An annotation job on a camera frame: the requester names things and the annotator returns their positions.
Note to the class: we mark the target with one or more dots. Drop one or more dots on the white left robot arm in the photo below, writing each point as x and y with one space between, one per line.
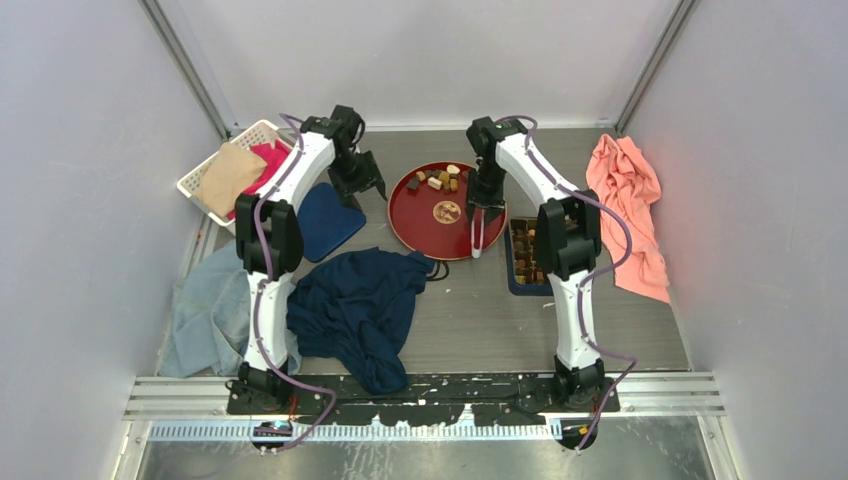
269 240

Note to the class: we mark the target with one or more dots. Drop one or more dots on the blue tin lid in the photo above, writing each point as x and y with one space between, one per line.
325 223

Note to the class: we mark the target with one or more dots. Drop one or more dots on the salmon pink cloth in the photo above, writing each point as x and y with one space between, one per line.
626 183

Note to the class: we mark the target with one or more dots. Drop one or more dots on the clear plastic metal tongs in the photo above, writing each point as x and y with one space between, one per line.
477 226

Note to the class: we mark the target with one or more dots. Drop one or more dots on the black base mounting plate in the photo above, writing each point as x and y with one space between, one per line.
492 399

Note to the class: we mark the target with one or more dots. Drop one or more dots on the dark blue cloth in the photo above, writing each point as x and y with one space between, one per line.
358 308

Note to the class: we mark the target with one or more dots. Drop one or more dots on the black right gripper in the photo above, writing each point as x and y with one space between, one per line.
481 200

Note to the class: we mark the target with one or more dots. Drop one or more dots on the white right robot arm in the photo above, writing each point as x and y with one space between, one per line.
567 240

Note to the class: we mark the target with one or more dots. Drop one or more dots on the blue chocolate tin box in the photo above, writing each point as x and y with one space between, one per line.
524 276

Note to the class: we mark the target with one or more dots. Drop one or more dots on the pink magenta cloth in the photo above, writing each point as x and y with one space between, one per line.
274 154

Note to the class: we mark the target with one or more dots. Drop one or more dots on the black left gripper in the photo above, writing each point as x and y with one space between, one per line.
370 178

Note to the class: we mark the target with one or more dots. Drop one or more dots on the beige cloth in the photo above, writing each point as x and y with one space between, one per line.
232 171

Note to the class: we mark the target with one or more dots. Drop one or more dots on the white plastic basket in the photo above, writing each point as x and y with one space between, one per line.
261 132

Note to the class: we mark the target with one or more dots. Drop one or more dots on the red round tray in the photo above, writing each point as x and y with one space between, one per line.
435 220

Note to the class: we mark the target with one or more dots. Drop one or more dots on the light blue cloth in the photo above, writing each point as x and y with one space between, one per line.
211 318

